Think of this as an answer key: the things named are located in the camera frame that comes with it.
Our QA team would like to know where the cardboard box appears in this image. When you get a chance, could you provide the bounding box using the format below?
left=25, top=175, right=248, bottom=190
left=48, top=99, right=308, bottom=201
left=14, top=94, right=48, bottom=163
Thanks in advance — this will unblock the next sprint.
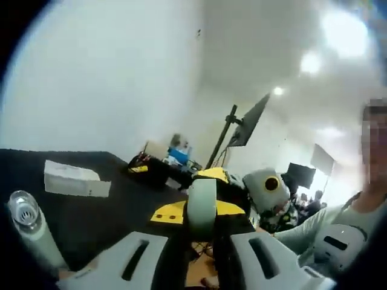
left=144, top=141, right=170, bottom=160

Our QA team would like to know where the light green cup body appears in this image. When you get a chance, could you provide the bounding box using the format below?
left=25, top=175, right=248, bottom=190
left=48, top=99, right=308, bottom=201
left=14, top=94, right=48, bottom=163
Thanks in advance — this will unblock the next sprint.
left=6, top=189, right=70, bottom=270

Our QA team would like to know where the small black monitor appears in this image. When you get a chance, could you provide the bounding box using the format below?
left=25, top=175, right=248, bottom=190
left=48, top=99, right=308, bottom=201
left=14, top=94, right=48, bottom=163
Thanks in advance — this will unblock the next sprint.
left=286, top=162, right=317, bottom=189

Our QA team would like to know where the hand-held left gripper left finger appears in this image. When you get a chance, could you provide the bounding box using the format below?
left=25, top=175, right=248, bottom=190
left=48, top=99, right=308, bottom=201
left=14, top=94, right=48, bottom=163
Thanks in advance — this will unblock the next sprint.
left=56, top=200, right=194, bottom=290

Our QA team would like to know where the black mesh pen holder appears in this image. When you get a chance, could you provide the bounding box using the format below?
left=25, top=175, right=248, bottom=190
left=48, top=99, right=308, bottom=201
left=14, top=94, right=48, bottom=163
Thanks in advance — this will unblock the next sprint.
left=126, top=152, right=154, bottom=176

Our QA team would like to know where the person in white shirt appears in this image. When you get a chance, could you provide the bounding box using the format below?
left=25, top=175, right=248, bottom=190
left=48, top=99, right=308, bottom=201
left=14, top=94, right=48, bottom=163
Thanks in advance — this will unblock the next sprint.
left=314, top=190, right=387, bottom=272

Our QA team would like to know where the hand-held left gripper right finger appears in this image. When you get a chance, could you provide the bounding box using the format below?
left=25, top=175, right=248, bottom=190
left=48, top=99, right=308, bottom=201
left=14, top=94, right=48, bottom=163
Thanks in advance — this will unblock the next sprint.
left=213, top=201, right=336, bottom=290

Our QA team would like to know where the light grey panel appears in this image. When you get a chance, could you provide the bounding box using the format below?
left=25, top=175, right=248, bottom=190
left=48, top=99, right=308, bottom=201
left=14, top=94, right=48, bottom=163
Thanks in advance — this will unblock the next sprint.
left=310, top=143, right=336, bottom=176

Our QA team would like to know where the pale green roll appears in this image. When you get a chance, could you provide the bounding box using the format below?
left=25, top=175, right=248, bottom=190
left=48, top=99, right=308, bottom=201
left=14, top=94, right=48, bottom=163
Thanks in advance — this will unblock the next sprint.
left=187, top=178, right=218, bottom=239

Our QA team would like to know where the white chest device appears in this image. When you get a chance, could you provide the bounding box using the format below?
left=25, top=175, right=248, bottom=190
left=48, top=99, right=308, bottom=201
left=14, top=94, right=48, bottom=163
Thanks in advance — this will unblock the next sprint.
left=312, top=225, right=369, bottom=272

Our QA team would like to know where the person's right hand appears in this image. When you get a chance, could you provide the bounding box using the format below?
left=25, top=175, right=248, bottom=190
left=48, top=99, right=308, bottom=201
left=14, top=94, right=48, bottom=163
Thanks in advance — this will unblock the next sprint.
left=259, top=201, right=301, bottom=234

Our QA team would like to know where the white box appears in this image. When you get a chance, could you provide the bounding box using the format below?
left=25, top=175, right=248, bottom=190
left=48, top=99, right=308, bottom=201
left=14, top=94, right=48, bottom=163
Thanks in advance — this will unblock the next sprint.
left=44, top=159, right=111, bottom=198

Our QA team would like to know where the black monitor stand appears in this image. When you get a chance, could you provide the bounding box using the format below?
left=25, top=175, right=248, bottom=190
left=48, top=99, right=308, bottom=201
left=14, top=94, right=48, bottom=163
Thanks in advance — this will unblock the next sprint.
left=205, top=104, right=244, bottom=170

